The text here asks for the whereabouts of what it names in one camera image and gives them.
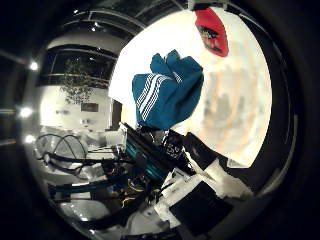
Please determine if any blue cloth with white stripes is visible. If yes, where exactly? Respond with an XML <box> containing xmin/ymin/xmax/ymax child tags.
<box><xmin>131</xmin><ymin>49</ymin><xmax>205</xmax><ymax>131</ymax></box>

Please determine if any leafy indoor plant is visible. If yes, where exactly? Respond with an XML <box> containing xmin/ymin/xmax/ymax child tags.
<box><xmin>59</xmin><ymin>58</ymin><xmax>111</xmax><ymax>105</ymax></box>

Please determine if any dark framed window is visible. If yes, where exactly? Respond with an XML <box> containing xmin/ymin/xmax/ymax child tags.
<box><xmin>39</xmin><ymin>44</ymin><xmax>118</xmax><ymax>88</ymax></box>

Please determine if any black cable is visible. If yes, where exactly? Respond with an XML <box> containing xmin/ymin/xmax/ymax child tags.
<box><xmin>35</xmin><ymin>133</ymin><xmax>135</xmax><ymax>177</ymax></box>

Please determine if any dark wall picture frame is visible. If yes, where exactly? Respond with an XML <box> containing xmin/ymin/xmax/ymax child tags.
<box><xmin>80</xmin><ymin>102</ymin><xmax>100</xmax><ymax>113</ymax></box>

